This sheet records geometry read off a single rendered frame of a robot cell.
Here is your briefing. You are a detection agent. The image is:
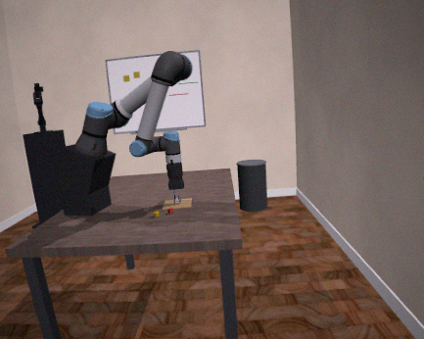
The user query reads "tan flat mat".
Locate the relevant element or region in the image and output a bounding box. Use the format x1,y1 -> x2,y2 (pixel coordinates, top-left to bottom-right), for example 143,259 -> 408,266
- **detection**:
163,198 -> 192,210

